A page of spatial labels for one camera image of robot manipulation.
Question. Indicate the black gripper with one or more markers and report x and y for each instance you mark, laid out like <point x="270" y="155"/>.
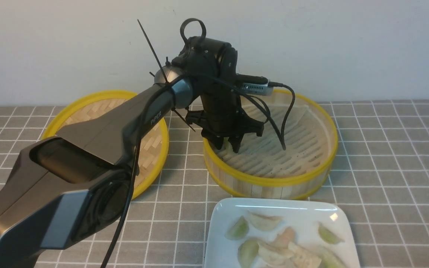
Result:
<point x="223" y="117"/>

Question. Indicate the green steamed dumpling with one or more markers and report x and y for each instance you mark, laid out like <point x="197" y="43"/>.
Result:
<point x="228" y="147"/>

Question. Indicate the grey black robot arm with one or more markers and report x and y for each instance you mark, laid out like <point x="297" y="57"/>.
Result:
<point x="65" y="188"/>

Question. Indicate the pale dumpling plate top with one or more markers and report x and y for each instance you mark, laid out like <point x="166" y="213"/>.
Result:
<point x="264" y="223"/>

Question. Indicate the green dumpling plate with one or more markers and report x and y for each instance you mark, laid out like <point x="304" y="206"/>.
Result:
<point x="238" y="230"/>
<point x="328" y="258"/>
<point x="247" y="252"/>
<point x="328" y="236"/>

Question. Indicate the white square plate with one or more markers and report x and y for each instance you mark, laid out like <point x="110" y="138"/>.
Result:
<point x="302" y="216"/>

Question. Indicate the green dumpling plate bottom left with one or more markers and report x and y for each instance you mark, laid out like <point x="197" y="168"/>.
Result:
<point x="247" y="252"/>

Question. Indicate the orange dumpling plate centre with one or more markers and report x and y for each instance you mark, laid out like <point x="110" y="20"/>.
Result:
<point x="283" y="239"/>

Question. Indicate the white dumpling plate centre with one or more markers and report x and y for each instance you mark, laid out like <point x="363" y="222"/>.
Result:
<point x="273" y="255"/>

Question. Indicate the beige dumpling plate bottom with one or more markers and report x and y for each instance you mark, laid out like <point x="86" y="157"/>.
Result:
<point x="302" y="258"/>

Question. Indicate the green dumpling plate bottom right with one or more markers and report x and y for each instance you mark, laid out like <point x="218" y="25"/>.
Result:
<point x="328" y="258"/>

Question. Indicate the yellow rimmed bamboo steamer basket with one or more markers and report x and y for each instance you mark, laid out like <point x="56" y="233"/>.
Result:
<point x="262" y="169"/>

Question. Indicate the yellow rimmed bamboo steamer lid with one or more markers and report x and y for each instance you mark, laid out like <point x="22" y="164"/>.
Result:
<point x="154" y="146"/>

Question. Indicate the black zip tie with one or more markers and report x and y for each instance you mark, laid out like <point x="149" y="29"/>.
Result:
<point x="154" y="52"/>

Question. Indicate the grey checked tablecloth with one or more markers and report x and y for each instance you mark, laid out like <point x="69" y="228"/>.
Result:
<point x="379" y="178"/>

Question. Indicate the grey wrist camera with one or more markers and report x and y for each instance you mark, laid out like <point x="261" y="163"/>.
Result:
<point x="254" y="85"/>

